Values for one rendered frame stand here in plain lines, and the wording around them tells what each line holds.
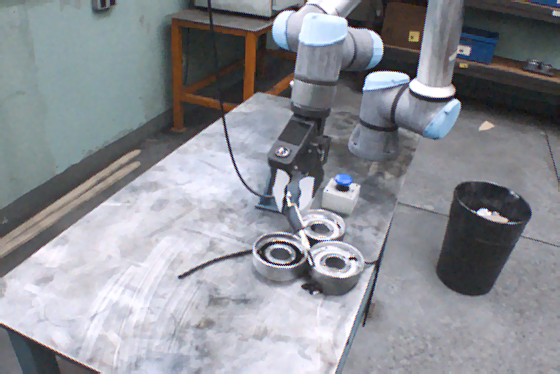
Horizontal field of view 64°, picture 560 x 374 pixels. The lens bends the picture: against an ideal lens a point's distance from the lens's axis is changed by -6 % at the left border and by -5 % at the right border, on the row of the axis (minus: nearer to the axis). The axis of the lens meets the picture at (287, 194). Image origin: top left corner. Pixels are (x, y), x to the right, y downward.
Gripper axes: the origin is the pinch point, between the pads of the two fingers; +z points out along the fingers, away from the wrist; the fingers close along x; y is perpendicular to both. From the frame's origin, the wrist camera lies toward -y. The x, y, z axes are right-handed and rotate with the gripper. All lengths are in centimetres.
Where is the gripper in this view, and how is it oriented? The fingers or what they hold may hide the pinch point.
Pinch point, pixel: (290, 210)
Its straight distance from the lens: 88.6
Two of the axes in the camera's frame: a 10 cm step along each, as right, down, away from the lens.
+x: -9.2, -2.7, 2.7
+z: -1.4, 9.0, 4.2
